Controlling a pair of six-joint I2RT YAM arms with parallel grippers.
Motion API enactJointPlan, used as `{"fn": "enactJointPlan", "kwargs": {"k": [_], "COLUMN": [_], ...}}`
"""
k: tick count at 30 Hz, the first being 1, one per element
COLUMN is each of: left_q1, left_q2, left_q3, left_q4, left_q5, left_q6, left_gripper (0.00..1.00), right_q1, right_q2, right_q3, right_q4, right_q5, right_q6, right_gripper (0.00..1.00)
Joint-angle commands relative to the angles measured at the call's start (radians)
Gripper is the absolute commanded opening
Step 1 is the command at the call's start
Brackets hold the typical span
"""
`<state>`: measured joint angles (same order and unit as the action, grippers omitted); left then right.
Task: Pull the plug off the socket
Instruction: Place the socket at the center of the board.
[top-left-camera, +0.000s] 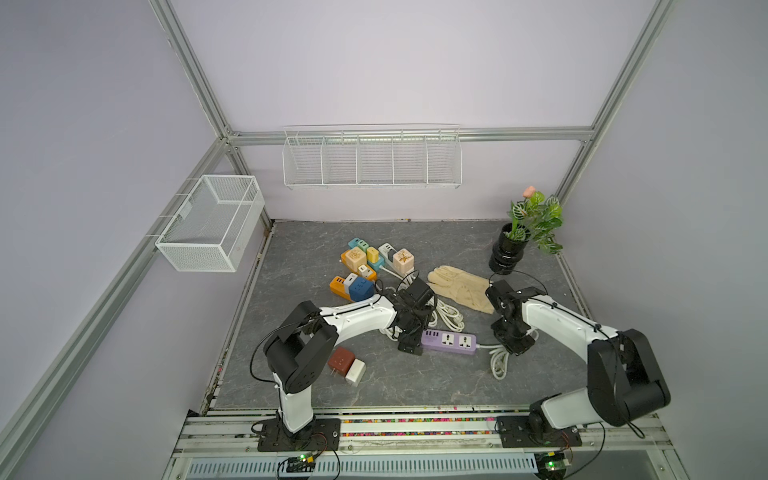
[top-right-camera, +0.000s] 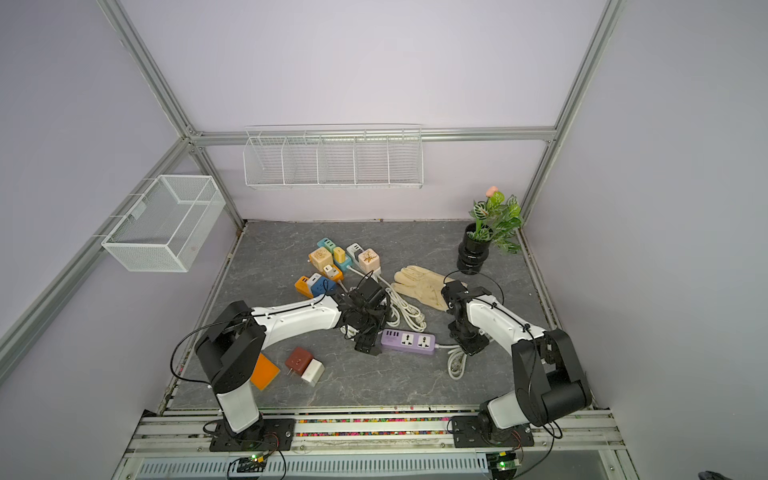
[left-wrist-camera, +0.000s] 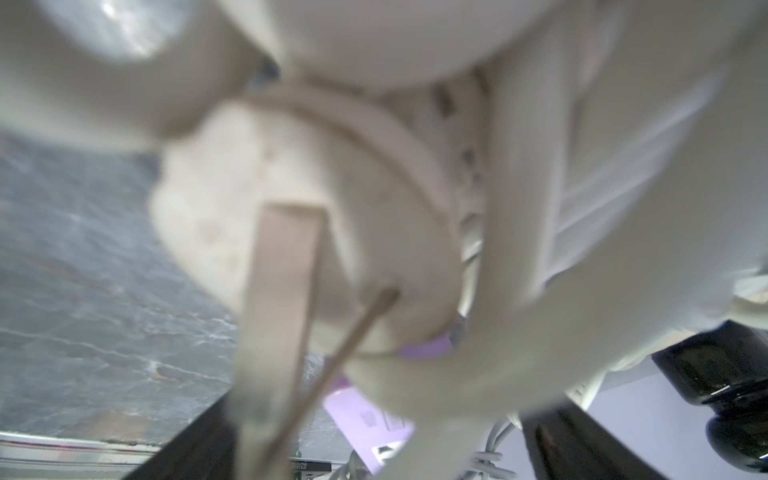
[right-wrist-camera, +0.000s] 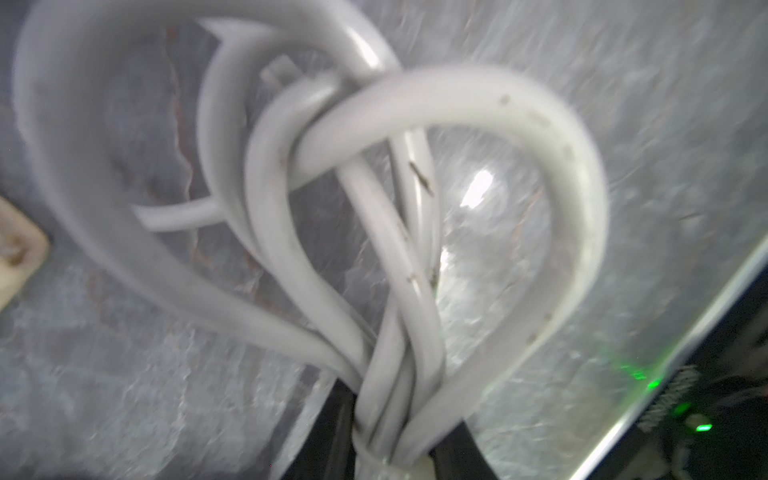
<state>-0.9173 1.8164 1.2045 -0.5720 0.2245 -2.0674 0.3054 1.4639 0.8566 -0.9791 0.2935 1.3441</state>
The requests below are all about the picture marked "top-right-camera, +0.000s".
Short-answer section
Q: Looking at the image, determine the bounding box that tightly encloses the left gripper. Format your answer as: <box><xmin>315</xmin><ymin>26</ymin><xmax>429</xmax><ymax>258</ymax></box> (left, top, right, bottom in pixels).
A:
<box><xmin>354</xmin><ymin>305</ymin><xmax>393</xmax><ymax>356</ymax></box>

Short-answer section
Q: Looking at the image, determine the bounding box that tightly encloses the blue cube socket adapter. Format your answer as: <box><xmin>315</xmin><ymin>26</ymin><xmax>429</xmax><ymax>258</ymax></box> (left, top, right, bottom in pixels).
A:
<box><xmin>308</xmin><ymin>273</ymin><xmax>337</xmax><ymax>297</ymax></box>

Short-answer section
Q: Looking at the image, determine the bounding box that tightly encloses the purple power strip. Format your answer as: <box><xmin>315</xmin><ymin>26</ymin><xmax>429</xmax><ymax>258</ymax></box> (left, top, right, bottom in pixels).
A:
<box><xmin>381</xmin><ymin>329</ymin><xmax>436</xmax><ymax>355</ymax></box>

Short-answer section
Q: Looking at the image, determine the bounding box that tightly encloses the white usb charger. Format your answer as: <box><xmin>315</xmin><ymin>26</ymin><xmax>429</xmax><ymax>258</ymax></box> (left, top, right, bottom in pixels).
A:
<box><xmin>301</xmin><ymin>359</ymin><xmax>325</xmax><ymax>386</ymax></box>

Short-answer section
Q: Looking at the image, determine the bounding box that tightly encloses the red cube socket adapter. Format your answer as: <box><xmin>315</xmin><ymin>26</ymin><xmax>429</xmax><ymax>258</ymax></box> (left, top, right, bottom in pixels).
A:
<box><xmin>284</xmin><ymin>347</ymin><xmax>314</xmax><ymax>376</ymax></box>

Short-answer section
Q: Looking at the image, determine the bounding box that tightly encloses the orange power strip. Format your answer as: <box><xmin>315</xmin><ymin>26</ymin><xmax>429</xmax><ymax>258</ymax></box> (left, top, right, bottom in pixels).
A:
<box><xmin>295</xmin><ymin>266</ymin><xmax>344</xmax><ymax>298</ymax></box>

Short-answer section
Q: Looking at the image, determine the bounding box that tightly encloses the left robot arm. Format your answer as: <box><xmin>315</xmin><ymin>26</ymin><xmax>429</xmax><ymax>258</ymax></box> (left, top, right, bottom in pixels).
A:
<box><xmin>195</xmin><ymin>277</ymin><xmax>391</xmax><ymax>436</ymax></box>

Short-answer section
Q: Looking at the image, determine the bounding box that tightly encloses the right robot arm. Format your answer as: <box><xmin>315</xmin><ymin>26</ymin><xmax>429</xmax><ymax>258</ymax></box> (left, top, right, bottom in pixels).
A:
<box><xmin>441</xmin><ymin>280</ymin><xmax>592</xmax><ymax>432</ymax></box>

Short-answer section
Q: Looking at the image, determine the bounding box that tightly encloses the pink cube socket adapter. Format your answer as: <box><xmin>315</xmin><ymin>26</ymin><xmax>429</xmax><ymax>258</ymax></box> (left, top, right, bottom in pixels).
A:
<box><xmin>357</xmin><ymin>248</ymin><xmax>381</xmax><ymax>274</ymax></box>

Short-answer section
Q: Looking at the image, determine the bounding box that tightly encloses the yellow plug adapter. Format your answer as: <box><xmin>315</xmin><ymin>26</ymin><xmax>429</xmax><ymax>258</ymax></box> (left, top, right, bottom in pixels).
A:
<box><xmin>333</xmin><ymin>246</ymin><xmax>347</xmax><ymax>264</ymax></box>

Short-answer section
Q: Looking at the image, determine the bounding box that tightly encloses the beige cube socket adapter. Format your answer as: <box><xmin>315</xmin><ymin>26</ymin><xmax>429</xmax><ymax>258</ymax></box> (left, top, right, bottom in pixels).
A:
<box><xmin>308</xmin><ymin>247</ymin><xmax>334</xmax><ymax>272</ymax></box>

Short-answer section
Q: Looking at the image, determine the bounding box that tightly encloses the beige work glove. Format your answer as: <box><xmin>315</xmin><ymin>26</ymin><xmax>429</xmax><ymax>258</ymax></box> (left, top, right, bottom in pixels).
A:
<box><xmin>392</xmin><ymin>265</ymin><xmax>452</xmax><ymax>312</ymax></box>

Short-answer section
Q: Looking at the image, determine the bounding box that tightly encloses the teal power strip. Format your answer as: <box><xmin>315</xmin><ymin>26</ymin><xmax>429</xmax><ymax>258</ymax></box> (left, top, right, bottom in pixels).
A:
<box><xmin>317</xmin><ymin>238</ymin><xmax>352</xmax><ymax>272</ymax></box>

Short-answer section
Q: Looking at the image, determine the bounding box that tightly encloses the artificial plant in black pot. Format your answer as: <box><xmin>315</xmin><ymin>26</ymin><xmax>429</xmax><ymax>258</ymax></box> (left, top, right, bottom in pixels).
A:
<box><xmin>457</xmin><ymin>186</ymin><xmax>523</xmax><ymax>275</ymax></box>

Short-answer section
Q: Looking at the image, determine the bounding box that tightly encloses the orange sponge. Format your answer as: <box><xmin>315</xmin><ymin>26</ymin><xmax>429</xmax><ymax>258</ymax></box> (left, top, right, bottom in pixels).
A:
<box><xmin>250</xmin><ymin>353</ymin><xmax>280</xmax><ymax>391</ymax></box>

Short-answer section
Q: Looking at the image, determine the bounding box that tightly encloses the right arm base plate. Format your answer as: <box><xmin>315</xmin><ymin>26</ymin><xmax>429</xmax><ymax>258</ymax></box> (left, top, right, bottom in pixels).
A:
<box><xmin>446</xmin><ymin>414</ymin><xmax>535</xmax><ymax>449</ymax></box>

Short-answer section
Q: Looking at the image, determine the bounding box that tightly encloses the white wire wall shelf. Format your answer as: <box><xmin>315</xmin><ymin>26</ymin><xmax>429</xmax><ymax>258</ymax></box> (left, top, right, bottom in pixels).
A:
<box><xmin>243</xmin><ymin>123</ymin><xmax>424</xmax><ymax>189</ymax></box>

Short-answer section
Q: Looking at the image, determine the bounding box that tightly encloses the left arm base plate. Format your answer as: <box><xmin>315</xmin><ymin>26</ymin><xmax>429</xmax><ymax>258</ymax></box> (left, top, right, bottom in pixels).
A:
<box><xmin>203</xmin><ymin>418</ymin><xmax>296</xmax><ymax>452</ymax></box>

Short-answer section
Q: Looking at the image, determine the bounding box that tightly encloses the white mesh wall basket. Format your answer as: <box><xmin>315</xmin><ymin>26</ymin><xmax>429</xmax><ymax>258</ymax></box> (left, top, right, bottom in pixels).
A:
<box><xmin>102</xmin><ymin>175</ymin><xmax>225</xmax><ymax>273</ymax></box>

